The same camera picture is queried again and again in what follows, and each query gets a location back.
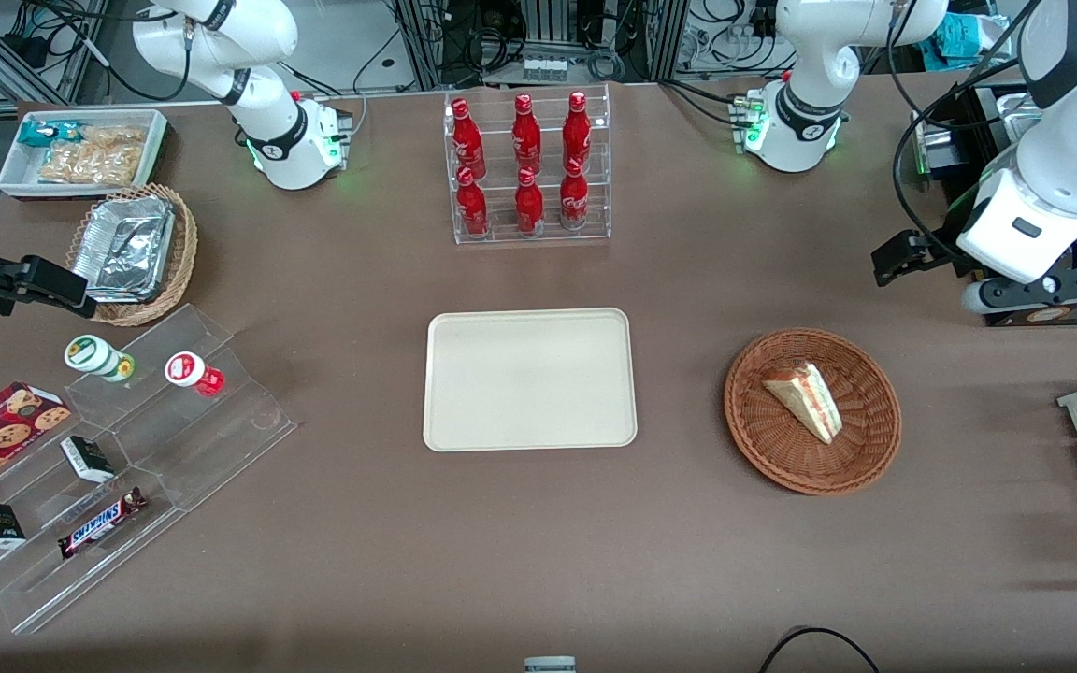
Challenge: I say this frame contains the triangular sandwich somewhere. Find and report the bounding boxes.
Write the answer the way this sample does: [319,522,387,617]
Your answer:
[761,362,844,445]

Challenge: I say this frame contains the light oval wicker basket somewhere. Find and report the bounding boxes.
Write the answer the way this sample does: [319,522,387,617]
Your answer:
[65,183,199,327]

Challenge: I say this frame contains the brown round wicker basket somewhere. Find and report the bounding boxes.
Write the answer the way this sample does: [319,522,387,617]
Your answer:
[724,327,903,496]

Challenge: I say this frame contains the cream plastic tray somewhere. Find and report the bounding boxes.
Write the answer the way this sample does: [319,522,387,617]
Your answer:
[423,308,639,453]

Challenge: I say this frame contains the green capped yogurt bottle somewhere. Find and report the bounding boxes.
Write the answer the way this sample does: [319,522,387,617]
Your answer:
[64,334,136,383]

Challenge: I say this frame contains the stacked foil containers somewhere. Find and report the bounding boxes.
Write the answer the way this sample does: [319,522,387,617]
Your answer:
[72,195,177,304]

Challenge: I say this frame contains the white rectangular snack bin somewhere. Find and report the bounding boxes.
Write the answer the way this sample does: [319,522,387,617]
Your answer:
[0,108,169,200]

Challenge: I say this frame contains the black hot food case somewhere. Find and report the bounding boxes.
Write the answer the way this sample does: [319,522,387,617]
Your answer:
[911,82,1077,327]

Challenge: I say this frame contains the clear bag of crackers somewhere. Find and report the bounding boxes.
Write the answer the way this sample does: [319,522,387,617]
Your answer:
[37,125,148,186]

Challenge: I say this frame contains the teal snack packet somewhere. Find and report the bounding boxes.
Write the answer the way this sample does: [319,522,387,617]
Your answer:
[17,120,83,148]

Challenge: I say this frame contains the red capped yogurt bottle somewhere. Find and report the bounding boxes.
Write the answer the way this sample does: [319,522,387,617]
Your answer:
[165,351,225,397]

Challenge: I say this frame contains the teal plastic bag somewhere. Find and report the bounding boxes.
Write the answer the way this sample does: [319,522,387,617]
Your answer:
[933,12,1012,72]

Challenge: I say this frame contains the clear acrylic stepped display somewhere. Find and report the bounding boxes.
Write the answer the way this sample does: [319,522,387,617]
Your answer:
[0,303,298,636]

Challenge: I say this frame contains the snickers chocolate bar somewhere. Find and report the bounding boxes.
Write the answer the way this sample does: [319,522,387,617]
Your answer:
[57,486,149,560]

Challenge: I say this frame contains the clear acrylic bottle rack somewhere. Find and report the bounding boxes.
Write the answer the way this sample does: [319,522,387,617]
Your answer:
[444,83,612,247]

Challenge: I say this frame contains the red cola bottle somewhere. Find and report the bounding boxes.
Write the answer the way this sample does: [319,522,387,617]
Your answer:
[511,93,543,175]
[558,159,591,232]
[450,98,487,180]
[456,168,491,237]
[514,168,546,236]
[563,91,593,175]

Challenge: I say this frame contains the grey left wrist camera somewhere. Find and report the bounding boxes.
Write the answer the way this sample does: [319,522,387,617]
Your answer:
[961,269,1077,315]

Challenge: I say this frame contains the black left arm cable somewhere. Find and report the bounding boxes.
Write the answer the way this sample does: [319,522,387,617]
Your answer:
[886,0,1046,267]

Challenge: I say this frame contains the black floor cable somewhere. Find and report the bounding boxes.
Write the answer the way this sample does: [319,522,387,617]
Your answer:
[759,627,882,673]

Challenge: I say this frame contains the aluminium frame rack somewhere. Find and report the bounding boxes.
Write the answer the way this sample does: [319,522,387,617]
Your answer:
[393,0,691,91]

